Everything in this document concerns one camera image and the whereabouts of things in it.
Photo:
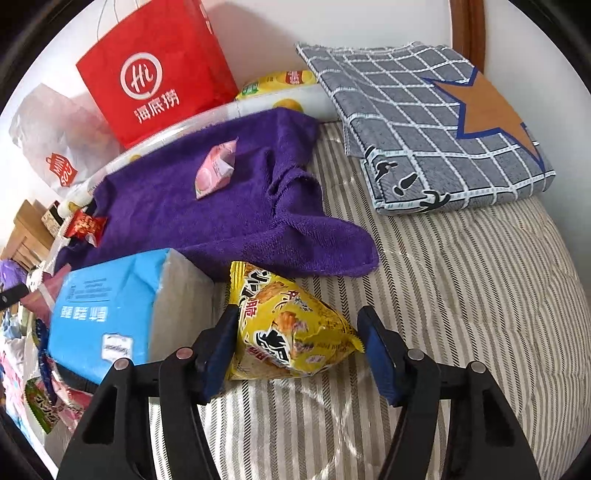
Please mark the pile of snack packets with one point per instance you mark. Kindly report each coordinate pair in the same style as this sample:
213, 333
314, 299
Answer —
27, 350

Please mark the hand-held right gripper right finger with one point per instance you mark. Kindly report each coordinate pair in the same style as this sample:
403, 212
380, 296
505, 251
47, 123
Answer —
376, 353

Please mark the red paper bag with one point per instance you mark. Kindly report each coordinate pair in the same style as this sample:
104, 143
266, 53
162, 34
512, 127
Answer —
161, 60

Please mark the small patterned box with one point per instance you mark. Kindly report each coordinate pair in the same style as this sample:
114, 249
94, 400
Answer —
51, 220

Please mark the light wooden furniture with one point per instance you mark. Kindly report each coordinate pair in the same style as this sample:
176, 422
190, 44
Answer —
23, 230

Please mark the yellow snack packet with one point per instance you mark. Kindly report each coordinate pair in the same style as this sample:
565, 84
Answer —
286, 332

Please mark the purple towel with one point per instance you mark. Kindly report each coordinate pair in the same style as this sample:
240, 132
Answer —
161, 203

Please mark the brown wooden bed frame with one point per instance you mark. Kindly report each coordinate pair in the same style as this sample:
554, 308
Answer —
466, 32

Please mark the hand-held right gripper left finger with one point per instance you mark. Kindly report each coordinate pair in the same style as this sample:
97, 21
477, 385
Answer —
222, 353

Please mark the white lemon print roll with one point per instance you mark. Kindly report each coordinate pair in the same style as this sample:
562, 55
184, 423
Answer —
323, 106

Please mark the red candy packet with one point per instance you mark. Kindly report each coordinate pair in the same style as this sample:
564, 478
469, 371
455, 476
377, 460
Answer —
85, 226

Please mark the blue tissue pack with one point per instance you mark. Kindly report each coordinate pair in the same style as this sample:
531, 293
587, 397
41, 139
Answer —
101, 304

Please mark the pink snack packet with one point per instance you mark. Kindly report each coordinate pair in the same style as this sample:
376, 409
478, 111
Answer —
214, 168

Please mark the yellow chip bag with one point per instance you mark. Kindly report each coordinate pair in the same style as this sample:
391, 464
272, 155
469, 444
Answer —
272, 83

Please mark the grey checked folded blanket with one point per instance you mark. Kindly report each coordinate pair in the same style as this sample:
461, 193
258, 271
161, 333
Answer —
406, 115

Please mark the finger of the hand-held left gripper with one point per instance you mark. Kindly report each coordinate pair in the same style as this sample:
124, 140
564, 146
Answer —
14, 295

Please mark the purple cloth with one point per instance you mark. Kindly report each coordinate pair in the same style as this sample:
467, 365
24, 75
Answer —
11, 274

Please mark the white plastic bag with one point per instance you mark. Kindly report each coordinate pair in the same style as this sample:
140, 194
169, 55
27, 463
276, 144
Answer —
55, 138

